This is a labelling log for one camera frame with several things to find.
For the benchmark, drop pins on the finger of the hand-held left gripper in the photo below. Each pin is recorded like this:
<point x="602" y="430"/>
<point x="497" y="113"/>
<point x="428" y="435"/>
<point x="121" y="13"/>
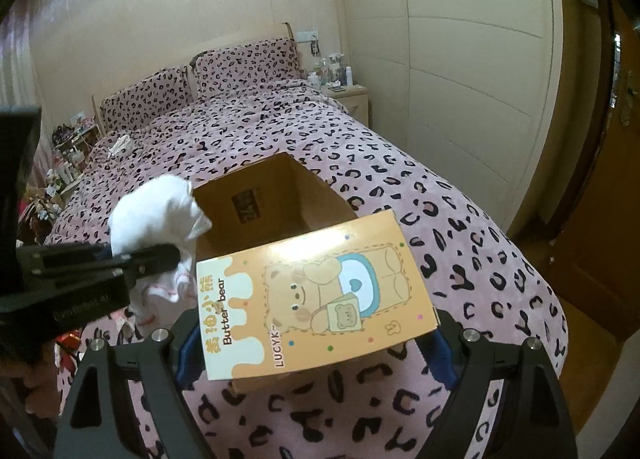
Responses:
<point x="150" y="259"/>

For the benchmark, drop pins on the small white cloth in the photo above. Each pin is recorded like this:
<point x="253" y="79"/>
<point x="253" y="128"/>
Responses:
<point x="120" y="144"/>

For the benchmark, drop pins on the white fabric sock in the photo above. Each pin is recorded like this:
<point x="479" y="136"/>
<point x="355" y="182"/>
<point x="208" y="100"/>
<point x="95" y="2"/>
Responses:
<point x="150" y="209"/>

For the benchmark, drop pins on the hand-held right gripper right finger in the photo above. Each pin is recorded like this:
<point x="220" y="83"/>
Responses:
<point x="441" y="364"/>

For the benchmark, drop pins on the pink curtain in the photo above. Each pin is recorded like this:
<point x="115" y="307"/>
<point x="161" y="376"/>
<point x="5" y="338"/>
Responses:
<point x="17" y="64"/>

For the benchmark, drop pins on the pink leopard print pillow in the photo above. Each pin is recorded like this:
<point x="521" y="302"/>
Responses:
<point x="145" y="96"/>
<point x="245" y="64"/>

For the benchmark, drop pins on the white wall socket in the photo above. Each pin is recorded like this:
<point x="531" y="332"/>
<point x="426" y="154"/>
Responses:
<point x="307" y="35"/>

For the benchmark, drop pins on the cluttered shelf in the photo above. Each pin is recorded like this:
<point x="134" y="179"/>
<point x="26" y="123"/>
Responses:
<point x="65" y="164"/>

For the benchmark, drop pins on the brown wooden door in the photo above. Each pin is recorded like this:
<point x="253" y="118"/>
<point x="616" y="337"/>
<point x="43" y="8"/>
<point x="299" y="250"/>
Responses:
<point x="605" y="199"/>

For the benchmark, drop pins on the pink leopard print blanket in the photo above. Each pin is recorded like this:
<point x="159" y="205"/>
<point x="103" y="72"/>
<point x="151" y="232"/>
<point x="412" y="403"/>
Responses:
<point x="400" y="179"/>

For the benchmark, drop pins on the group of toiletry bottles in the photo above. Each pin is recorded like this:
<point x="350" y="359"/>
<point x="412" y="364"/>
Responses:
<point x="327" y="69"/>

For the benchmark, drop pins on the cream built-in wardrobe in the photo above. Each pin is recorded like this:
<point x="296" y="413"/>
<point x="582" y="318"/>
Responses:
<point x="465" y="64"/>

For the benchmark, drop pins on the hanging black charger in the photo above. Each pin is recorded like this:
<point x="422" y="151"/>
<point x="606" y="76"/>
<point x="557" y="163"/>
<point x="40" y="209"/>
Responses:
<point x="315" y="48"/>

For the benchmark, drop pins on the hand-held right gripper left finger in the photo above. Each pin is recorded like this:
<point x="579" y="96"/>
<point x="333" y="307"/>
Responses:
<point x="190" y="356"/>

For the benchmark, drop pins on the brown cardboard box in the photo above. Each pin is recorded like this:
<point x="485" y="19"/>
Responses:
<point x="300" y="189"/>

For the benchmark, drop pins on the cream nightstand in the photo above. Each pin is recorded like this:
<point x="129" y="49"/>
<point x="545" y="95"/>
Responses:
<point x="355" y="101"/>

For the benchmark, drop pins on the orange bear print box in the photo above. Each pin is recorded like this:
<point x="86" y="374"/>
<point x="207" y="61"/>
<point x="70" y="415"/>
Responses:
<point x="320" y="289"/>

